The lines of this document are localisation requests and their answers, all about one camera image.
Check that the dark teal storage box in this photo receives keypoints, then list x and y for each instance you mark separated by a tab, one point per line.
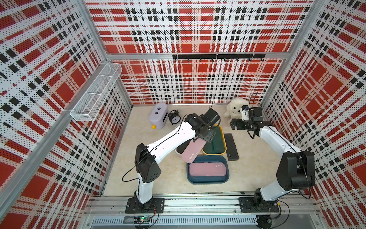
209	180

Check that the black pencil case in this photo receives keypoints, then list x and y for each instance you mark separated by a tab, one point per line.
231	151

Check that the dark grey pencil case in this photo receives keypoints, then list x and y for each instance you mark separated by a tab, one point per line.
183	146

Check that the yellow storage box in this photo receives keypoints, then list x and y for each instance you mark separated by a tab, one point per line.
224	141

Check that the white plush dog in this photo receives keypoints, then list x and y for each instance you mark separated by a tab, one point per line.
233	109

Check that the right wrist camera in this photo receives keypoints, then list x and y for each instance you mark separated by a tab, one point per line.
245	112

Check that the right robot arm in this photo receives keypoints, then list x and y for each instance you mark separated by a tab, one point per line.
296	170

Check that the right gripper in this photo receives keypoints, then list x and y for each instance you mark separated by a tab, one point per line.
239	124

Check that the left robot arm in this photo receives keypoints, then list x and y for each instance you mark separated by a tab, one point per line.
197	129

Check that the black alarm clock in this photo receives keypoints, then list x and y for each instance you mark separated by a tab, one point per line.
174	117

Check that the pink pencil case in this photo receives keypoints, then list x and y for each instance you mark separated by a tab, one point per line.
207	169
192	150

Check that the dark green pencil case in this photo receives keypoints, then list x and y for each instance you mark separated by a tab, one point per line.
209	148

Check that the white wire basket shelf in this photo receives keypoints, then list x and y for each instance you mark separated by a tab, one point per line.
103	80

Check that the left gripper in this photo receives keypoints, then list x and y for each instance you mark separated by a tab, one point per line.
210	135

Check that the metal base rail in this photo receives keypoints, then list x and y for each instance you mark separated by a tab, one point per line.
202	211

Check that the black hook rail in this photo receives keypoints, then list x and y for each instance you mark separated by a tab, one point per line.
248	56

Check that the lilac plastic container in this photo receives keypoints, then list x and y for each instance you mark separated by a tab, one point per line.
158	115

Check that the white storage box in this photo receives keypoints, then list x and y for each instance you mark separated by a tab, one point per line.
177	151

